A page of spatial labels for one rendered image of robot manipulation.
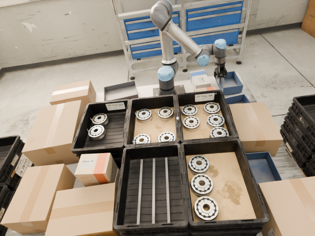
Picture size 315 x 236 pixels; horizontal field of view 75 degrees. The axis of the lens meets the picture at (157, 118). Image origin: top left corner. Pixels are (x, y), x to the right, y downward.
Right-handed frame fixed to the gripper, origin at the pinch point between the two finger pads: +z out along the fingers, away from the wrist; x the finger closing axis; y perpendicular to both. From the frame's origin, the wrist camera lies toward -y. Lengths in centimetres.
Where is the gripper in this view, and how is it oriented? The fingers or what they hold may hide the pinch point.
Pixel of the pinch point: (219, 82)
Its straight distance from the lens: 171.7
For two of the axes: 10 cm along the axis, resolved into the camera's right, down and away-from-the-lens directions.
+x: 9.8, -1.8, -1.3
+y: 0.4, 7.1, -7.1
